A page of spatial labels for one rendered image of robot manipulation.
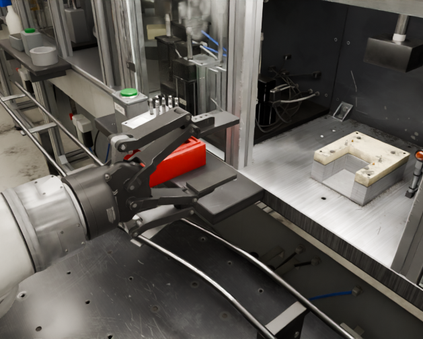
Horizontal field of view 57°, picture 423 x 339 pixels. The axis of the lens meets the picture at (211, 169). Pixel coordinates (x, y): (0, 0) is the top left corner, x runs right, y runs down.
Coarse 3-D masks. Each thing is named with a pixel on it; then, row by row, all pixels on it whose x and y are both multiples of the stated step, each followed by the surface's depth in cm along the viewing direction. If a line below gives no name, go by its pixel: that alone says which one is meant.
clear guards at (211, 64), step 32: (128, 0) 100; (160, 0) 89; (192, 0) 80; (224, 0) 73; (352, 0) 53; (384, 0) 50; (416, 0) 47; (160, 32) 94; (192, 32) 84; (224, 32) 76; (160, 64) 99; (192, 64) 88; (224, 64) 79; (160, 96) 105; (192, 96) 92; (224, 96) 83; (224, 160) 91
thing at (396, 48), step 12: (396, 24) 70; (408, 24) 69; (372, 36) 72; (384, 36) 72; (396, 36) 70; (372, 48) 72; (384, 48) 70; (396, 48) 69; (408, 48) 67; (420, 48) 68; (372, 60) 73; (384, 60) 71; (396, 60) 69; (408, 60) 68; (420, 60) 70
